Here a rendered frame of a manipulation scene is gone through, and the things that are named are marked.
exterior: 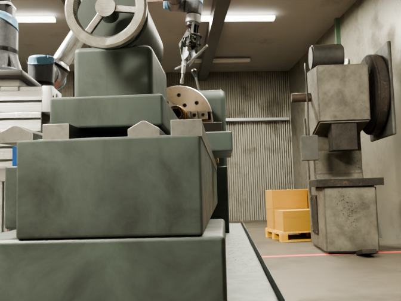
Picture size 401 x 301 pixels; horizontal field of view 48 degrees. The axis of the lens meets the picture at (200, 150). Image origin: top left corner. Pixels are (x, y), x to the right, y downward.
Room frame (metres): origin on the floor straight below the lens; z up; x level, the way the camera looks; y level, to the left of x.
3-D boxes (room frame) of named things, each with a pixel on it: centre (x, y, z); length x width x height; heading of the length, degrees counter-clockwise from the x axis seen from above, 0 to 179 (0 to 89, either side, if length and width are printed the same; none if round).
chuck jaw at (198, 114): (2.04, 0.01, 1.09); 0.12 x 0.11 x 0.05; 87
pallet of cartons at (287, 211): (6.79, -1.60, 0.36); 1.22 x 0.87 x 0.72; 93
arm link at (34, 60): (2.07, 0.73, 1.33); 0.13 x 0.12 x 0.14; 1
